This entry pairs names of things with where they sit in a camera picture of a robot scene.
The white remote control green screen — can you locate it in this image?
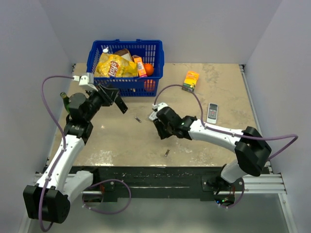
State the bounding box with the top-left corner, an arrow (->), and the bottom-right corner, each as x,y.
148,111 -> 157,121

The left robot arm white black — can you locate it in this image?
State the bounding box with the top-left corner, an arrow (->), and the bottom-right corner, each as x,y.
23,84 -> 128,223

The orange carton in basket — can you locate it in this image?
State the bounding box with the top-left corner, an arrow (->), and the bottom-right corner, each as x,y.
132,55 -> 147,77

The orange fruit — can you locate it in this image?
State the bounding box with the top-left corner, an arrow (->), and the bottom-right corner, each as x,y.
144,63 -> 154,76

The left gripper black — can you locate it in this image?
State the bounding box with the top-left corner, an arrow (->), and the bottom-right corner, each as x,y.
85,83 -> 119,121

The yellow green juice carton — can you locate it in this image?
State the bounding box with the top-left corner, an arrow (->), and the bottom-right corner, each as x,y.
182,71 -> 199,93

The yellow Lays chips bag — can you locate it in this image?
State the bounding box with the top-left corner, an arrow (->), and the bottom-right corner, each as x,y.
94,53 -> 138,78

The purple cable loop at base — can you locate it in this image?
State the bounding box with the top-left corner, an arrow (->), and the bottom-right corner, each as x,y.
82,179 -> 132,215

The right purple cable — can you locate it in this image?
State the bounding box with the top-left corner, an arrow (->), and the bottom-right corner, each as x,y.
154,83 -> 299,162

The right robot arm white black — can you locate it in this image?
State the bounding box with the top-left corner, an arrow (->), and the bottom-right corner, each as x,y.
153,103 -> 272,191

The green glass bottle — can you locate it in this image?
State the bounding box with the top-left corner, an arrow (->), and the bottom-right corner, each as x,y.
60,92 -> 70,113

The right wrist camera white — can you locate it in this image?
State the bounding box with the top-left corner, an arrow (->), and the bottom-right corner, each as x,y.
152,102 -> 168,112

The white remote control dark keypad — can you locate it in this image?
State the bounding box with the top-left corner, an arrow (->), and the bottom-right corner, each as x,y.
207,103 -> 218,124

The brown bread loaf bag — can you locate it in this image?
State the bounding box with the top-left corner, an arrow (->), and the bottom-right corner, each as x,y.
114,49 -> 133,61

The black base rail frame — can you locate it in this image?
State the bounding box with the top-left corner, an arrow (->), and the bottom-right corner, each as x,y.
69,166 -> 243,202

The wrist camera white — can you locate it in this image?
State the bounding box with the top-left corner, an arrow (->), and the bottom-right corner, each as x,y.
152,102 -> 168,112
73,72 -> 98,92

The blue plastic shopping basket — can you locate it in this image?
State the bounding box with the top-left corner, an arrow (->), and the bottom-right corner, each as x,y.
86,39 -> 165,97

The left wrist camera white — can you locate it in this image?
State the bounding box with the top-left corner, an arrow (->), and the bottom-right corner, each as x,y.
73,72 -> 98,92

